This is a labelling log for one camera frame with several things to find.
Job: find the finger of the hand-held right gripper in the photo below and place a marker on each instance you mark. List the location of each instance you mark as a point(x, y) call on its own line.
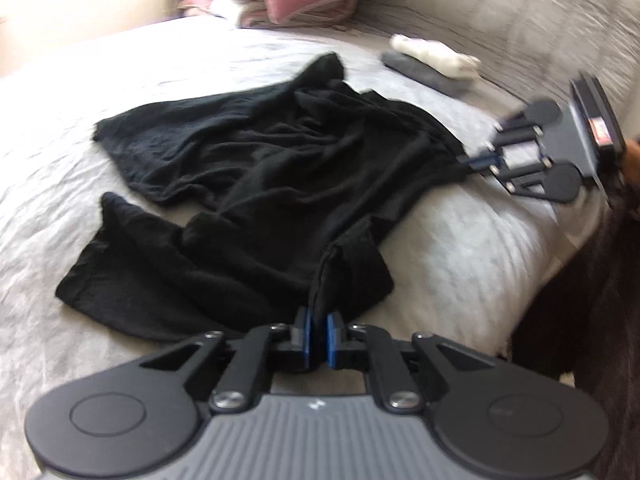
point(515, 132)
point(482, 162)

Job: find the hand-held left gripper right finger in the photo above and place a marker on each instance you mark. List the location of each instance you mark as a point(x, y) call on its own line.
point(331, 342)

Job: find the folded grey garment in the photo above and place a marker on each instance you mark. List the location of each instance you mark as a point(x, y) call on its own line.
point(425, 77)

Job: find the black knit garment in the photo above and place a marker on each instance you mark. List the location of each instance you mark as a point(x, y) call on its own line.
point(275, 160)

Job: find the person's dark clothing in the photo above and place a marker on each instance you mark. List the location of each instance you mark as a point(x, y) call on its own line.
point(600, 310)

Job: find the person's right hand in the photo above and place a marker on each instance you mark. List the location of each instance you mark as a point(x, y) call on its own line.
point(633, 160)

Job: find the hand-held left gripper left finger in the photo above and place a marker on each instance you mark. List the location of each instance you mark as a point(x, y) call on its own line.
point(306, 335)

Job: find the folded white garment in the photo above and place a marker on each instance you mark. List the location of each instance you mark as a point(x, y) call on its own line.
point(435, 55)

